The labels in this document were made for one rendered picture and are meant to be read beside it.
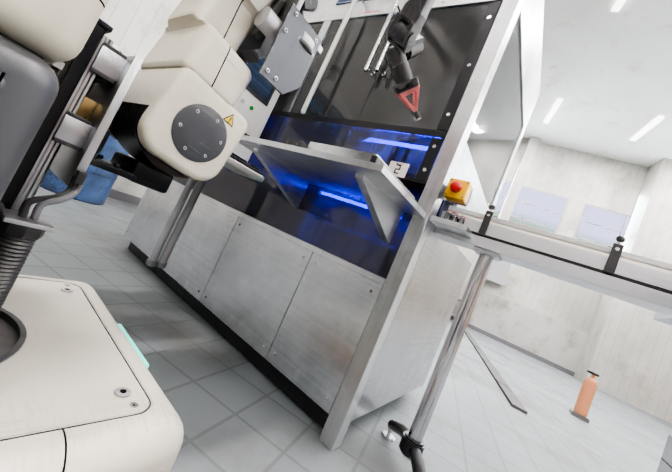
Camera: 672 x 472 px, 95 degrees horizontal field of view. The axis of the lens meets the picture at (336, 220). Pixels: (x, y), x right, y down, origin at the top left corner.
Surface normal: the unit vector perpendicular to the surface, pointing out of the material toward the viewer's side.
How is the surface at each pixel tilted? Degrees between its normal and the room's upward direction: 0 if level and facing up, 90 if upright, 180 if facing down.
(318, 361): 90
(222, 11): 90
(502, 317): 90
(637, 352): 90
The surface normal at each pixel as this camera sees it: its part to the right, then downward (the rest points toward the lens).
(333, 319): -0.51, -0.29
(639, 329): -0.31, -0.22
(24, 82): 0.80, 0.31
